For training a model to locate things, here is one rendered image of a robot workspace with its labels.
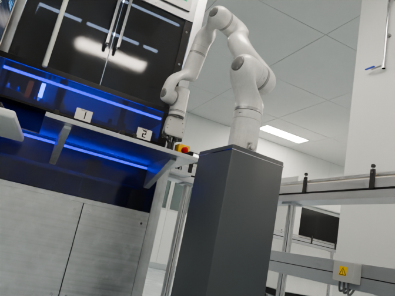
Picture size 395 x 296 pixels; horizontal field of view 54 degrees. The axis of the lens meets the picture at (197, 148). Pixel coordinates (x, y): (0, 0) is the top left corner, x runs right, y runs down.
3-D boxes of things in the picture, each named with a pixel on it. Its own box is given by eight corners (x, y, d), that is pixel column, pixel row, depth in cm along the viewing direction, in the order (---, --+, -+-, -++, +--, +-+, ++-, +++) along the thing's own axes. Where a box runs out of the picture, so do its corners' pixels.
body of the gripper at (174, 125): (182, 121, 200) (178, 141, 197) (164, 114, 196) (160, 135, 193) (188, 117, 193) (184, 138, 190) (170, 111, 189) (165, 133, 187)
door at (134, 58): (100, 85, 210) (126, -7, 224) (171, 110, 226) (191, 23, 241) (100, 85, 209) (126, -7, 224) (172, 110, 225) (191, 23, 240)
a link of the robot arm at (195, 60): (187, 43, 188) (165, 100, 186) (208, 58, 199) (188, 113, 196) (176, 43, 195) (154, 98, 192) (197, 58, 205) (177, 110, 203)
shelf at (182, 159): (37, 136, 198) (39, 133, 199) (162, 171, 225) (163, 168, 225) (44, 115, 156) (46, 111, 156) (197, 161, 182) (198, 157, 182)
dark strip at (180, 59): (156, 142, 218) (185, 20, 238) (164, 144, 220) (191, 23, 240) (157, 141, 217) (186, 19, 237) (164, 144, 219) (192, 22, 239)
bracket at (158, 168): (143, 187, 210) (148, 164, 213) (148, 188, 211) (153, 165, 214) (164, 183, 180) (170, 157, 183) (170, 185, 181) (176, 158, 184)
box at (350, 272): (331, 279, 178) (334, 259, 180) (340, 281, 180) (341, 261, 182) (352, 283, 167) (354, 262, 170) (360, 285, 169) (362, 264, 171)
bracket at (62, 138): (49, 162, 191) (56, 138, 194) (54, 164, 192) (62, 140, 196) (55, 154, 161) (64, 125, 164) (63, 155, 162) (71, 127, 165)
